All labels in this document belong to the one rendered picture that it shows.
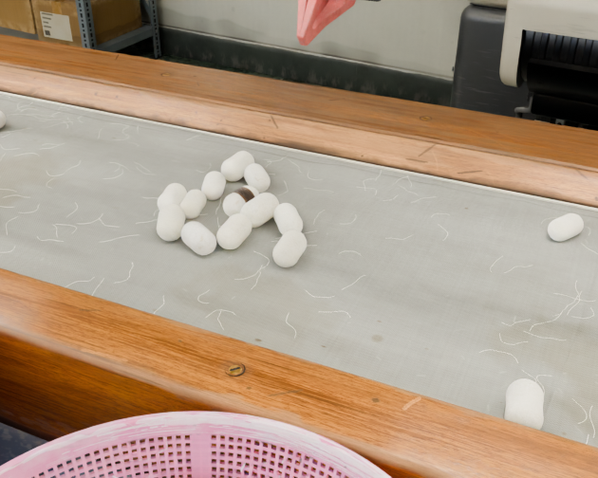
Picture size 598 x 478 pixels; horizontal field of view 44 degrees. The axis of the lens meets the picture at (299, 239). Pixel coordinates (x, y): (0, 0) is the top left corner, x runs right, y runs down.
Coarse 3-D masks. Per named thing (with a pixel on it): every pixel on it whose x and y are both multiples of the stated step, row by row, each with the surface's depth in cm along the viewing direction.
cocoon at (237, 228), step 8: (232, 216) 58; (240, 216) 58; (224, 224) 57; (232, 224) 57; (240, 224) 57; (248, 224) 58; (224, 232) 57; (232, 232) 57; (240, 232) 57; (248, 232) 58; (224, 240) 57; (232, 240) 57; (240, 240) 57; (232, 248) 57
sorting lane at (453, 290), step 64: (0, 128) 77; (64, 128) 77; (128, 128) 77; (0, 192) 66; (64, 192) 66; (128, 192) 66; (320, 192) 66; (384, 192) 66; (448, 192) 66; (512, 192) 66; (0, 256) 57; (64, 256) 57; (128, 256) 57; (192, 256) 57; (256, 256) 57; (320, 256) 57; (384, 256) 57; (448, 256) 57; (512, 256) 57; (576, 256) 57; (192, 320) 50; (256, 320) 50; (320, 320) 50; (384, 320) 50; (448, 320) 51; (512, 320) 51; (576, 320) 51; (448, 384) 45; (576, 384) 45
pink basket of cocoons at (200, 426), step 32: (160, 416) 39; (192, 416) 39; (224, 416) 39; (256, 416) 39; (64, 448) 37; (96, 448) 38; (128, 448) 39; (160, 448) 39; (192, 448) 39; (224, 448) 39; (256, 448) 39; (288, 448) 38; (320, 448) 37
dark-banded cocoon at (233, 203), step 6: (246, 186) 62; (252, 192) 62; (228, 198) 61; (234, 198) 61; (240, 198) 61; (228, 204) 61; (234, 204) 61; (240, 204) 61; (228, 210) 61; (234, 210) 61; (240, 210) 61
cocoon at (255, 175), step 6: (246, 168) 66; (252, 168) 66; (258, 168) 65; (246, 174) 66; (252, 174) 65; (258, 174) 65; (264, 174) 65; (246, 180) 66; (252, 180) 65; (258, 180) 64; (264, 180) 65; (270, 180) 65; (252, 186) 65; (258, 186) 65; (264, 186) 65; (258, 192) 65
